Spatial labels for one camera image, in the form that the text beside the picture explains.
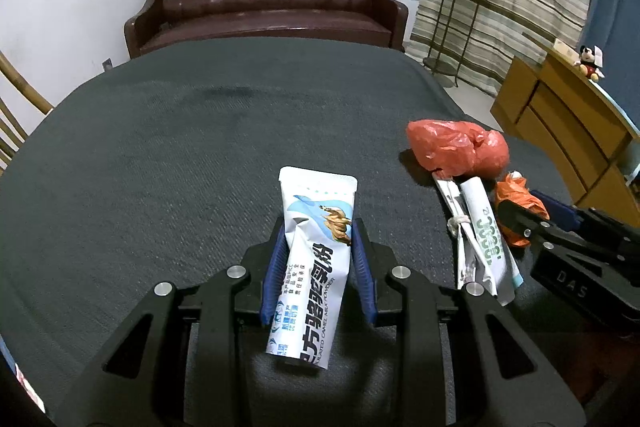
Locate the white tied paper wrapper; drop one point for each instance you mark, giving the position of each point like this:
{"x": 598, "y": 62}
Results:
{"x": 456, "y": 207}

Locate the orange plastic bag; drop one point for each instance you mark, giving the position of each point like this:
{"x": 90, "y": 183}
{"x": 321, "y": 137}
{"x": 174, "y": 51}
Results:
{"x": 517, "y": 194}

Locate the small beige box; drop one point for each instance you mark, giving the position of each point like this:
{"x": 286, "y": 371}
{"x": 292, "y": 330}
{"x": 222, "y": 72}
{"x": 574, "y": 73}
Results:
{"x": 565, "y": 50}

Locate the white blue powder sachet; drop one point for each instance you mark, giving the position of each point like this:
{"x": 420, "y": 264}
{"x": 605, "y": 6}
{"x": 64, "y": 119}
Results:
{"x": 312, "y": 252}

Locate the dark grey tablecloth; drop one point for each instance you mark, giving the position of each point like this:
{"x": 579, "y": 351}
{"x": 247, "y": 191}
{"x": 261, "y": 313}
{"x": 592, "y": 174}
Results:
{"x": 175, "y": 167}

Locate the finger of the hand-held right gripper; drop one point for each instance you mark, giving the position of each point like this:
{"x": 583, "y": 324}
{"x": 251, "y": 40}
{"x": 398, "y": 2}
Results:
{"x": 525, "y": 227}
{"x": 557, "y": 209}

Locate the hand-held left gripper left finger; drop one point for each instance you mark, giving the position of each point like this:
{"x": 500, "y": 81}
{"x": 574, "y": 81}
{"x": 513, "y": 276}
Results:
{"x": 274, "y": 277}

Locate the mouse plush toy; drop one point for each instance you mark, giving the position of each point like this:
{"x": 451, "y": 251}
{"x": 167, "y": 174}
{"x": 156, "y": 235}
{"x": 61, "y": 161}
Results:
{"x": 590, "y": 64}

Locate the black metal plant stand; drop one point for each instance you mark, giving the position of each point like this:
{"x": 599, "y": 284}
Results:
{"x": 440, "y": 64}

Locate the white tube packet green print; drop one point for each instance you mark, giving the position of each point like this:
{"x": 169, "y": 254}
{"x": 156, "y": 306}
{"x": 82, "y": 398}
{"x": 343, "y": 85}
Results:
{"x": 487, "y": 237}

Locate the blue curtain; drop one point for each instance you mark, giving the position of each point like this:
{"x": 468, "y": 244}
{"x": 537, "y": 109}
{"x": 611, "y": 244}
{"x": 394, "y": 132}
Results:
{"x": 615, "y": 17}

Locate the red plastic bag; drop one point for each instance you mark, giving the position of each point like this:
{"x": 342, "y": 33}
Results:
{"x": 450, "y": 144}

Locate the wall socket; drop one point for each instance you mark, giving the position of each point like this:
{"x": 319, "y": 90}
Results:
{"x": 107, "y": 65}

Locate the bamboo chair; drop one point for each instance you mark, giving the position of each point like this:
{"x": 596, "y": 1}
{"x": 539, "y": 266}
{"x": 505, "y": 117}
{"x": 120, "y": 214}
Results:
{"x": 20, "y": 92}

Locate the striped curtain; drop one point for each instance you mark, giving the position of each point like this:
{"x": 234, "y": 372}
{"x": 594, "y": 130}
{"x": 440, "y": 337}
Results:
{"x": 525, "y": 17}

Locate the wooden cabinet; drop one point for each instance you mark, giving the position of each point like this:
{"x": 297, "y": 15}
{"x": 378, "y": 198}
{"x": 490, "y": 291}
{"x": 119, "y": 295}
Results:
{"x": 560, "y": 117}

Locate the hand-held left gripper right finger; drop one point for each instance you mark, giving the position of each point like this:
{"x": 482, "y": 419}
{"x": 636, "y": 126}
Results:
{"x": 363, "y": 277}

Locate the red white packet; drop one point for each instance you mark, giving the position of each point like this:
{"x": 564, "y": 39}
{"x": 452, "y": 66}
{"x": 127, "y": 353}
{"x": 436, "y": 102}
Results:
{"x": 29, "y": 387}

